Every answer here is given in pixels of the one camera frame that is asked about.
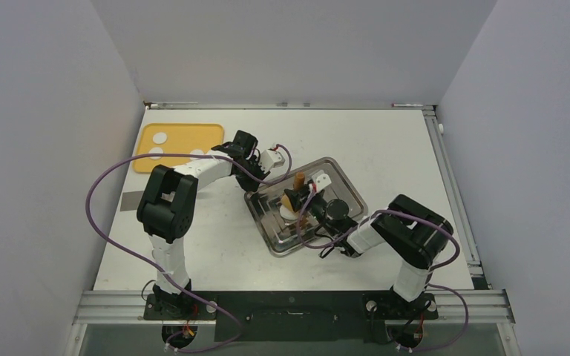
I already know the white dough disc upper left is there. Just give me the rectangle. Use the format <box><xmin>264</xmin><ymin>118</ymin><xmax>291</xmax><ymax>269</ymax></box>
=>
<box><xmin>152</xmin><ymin>132</ymin><xmax>168</xmax><ymax>145</ymax></box>

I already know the white dough disc lower left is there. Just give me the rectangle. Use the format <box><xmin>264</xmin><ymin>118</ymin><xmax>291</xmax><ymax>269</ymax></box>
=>
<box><xmin>148</xmin><ymin>147</ymin><xmax>164</xmax><ymax>160</ymax></box>

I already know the wooden rolling pin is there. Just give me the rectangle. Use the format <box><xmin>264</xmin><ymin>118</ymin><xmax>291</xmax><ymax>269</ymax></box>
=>
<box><xmin>280</xmin><ymin>172</ymin><xmax>308</xmax><ymax>231</ymax></box>

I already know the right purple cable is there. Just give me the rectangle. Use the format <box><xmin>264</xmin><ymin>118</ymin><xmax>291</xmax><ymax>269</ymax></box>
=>
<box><xmin>295</xmin><ymin>188</ymin><xmax>470</xmax><ymax>354</ymax></box>

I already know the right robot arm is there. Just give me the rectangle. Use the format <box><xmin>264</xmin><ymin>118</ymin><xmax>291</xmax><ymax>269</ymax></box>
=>
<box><xmin>281</xmin><ymin>187</ymin><xmax>460</xmax><ymax>317</ymax></box>

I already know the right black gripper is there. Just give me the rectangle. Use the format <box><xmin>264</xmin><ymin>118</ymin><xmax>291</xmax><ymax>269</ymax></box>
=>
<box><xmin>288</xmin><ymin>184</ymin><xmax>339</xmax><ymax>237</ymax></box>

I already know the white dough disc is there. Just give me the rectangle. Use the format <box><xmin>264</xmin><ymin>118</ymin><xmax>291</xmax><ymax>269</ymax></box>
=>
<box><xmin>152</xmin><ymin>132</ymin><xmax>168</xmax><ymax>145</ymax></box>
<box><xmin>189</xmin><ymin>149</ymin><xmax>204</xmax><ymax>159</ymax></box>
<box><xmin>148</xmin><ymin>147</ymin><xmax>164</xmax><ymax>160</ymax></box>

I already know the white dough disc right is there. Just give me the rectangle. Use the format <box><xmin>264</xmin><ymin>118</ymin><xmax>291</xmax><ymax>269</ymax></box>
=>
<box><xmin>189</xmin><ymin>149</ymin><xmax>204</xmax><ymax>159</ymax></box>

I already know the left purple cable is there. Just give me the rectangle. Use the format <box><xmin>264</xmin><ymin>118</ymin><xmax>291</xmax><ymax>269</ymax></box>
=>
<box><xmin>85</xmin><ymin>143</ymin><xmax>293</xmax><ymax>354</ymax></box>

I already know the white dough piece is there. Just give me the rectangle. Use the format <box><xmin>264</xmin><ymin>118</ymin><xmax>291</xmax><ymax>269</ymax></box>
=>
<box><xmin>279</xmin><ymin>205</ymin><xmax>298</xmax><ymax>221</ymax></box>

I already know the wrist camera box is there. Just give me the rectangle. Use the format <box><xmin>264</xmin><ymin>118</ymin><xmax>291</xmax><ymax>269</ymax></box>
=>
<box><xmin>258</xmin><ymin>149</ymin><xmax>286</xmax><ymax>172</ymax></box>
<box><xmin>311</xmin><ymin>171</ymin><xmax>332</xmax><ymax>193</ymax></box>

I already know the aluminium frame rail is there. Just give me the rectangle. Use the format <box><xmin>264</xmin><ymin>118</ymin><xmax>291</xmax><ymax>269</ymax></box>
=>
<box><xmin>422</xmin><ymin>105</ymin><xmax>491</xmax><ymax>290</ymax></box>

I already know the purple cable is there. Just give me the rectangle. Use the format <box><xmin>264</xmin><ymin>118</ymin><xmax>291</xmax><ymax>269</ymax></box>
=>
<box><xmin>85</xmin><ymin>143</ymin><xmax>293</xmax><ymax>354</ymax></box>
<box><xmin>295</xmin><ymin>188</ymin><xmax>470</xmax><ymax>354</ymax></box>

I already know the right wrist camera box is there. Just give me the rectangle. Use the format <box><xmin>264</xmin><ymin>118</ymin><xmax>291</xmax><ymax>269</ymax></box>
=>
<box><xmin>311</xmin><ymin>171</ymin><xmax>332</xmax><ymax>193</ymax></box>

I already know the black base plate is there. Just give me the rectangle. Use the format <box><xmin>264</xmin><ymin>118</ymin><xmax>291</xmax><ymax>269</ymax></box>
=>
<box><xmin>142</xmin><ymin>290</ymin><xmax>439</xmax><ymax>342</ymax></box>

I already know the scraper with red handle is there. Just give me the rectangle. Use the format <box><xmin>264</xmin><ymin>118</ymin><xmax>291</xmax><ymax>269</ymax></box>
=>
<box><xmin>119</xmin><ymin>191</ymin><xmax>143</xmax><ymax>211</ymax></box>

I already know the yellow plastic tray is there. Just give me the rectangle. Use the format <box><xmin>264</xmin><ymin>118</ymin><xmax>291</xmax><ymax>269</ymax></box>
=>
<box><xmin>134</xmin><ymin>123</ymin><xmax>224</xmax><ymax>155</ymax></box>

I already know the stainless steel tray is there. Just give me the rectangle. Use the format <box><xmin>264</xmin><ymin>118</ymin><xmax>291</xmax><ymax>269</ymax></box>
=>
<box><xmin>244</xmin><ymin>157</ymin><xmax>368</xmax><ymax>257</ymax></box>

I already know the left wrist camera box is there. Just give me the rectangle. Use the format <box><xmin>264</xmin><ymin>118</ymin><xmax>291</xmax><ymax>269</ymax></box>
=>
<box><xmin>258</xmin><ymin>149</ymin><xmax>286</xmax><ymax>172</ymax></box>

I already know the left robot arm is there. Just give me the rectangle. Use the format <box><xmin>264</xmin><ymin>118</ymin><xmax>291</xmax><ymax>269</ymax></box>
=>
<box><xmin>137</xmin><ymin>131</ymin><xmax>286</xmax><ymax>319</ymax></box>

